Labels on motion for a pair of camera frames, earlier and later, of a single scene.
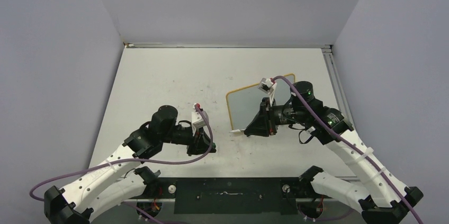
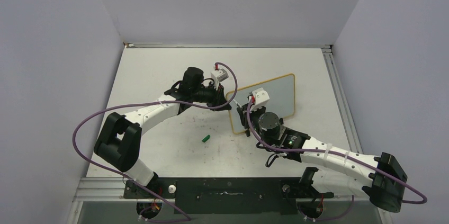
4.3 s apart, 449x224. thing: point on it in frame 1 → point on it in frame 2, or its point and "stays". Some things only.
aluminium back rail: (129, 45) stays
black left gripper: (199, 143) → (218, 97)
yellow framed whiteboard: (243, 104) stays
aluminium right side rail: (339, 84) stays
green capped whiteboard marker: (236, 131) → (238, 104)
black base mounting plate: (233, 196) stays
